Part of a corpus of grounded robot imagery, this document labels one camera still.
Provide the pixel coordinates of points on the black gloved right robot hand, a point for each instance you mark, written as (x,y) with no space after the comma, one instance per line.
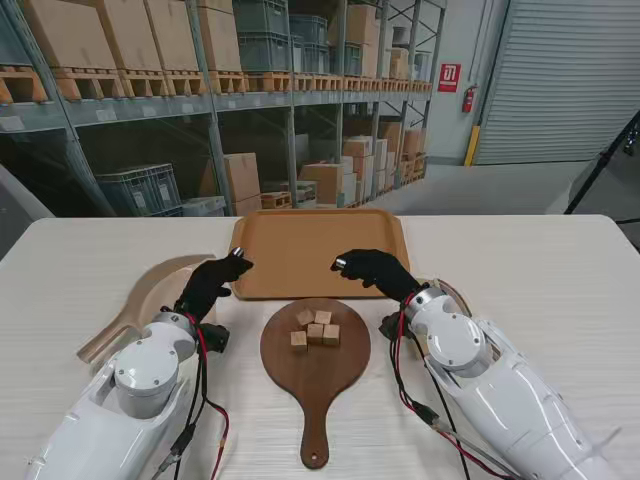
(385,272)

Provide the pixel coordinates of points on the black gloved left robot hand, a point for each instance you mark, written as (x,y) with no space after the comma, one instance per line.
(207,285)

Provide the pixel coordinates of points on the beige plastic dustpan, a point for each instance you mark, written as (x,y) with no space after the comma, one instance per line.
(150,290)

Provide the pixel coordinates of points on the small wood block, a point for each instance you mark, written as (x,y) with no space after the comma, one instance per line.
(299,341)
(331,335)
(315,333)
(304,317)
(323,317)

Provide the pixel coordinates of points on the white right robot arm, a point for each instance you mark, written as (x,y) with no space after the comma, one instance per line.
(500,400)

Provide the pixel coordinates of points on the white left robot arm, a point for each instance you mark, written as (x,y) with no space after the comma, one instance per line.
(100,425)

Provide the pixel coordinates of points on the round dark wooden cutting board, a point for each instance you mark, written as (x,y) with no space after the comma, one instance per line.
(315,380)

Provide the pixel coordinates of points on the orange-brown plastic tray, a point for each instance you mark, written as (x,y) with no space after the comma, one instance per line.
(300,240)

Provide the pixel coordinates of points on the large cardboard box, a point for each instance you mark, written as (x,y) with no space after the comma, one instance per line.
(325,182)
(132,35)
(240,177)
(70,35)
(220,40)
(175,35)
(357,25)

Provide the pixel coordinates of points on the wooden pallet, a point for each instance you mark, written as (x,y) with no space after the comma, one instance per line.
(276,200)
(142,82)
(87,82)

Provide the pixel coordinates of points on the gray plastic crate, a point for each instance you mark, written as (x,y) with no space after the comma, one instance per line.
(265,52)
(309,30)
(260,17)
(316,59)
(137,192)

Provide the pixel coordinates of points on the gray metal shelving rack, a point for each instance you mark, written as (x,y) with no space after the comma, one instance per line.
(218,145)

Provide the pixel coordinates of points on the red fire extinguisher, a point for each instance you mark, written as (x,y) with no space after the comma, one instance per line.
(468,100)

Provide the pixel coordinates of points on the black tripod stand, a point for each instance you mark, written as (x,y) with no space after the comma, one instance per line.
(595,172)

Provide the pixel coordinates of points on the gray roller shutter door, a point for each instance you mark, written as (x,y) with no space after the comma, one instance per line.
(560,80)

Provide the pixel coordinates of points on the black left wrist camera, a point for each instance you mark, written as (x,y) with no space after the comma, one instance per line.
(215,337)

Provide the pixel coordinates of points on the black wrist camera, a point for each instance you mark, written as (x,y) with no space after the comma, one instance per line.
(215,337)
(390,326)

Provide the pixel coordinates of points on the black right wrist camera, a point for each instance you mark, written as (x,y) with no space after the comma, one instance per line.
(390,326)

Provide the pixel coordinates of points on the yellow corner guard post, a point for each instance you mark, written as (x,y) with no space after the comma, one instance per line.
(471,146)

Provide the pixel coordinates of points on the red wall sign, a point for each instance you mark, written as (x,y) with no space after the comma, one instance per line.
(448,78)

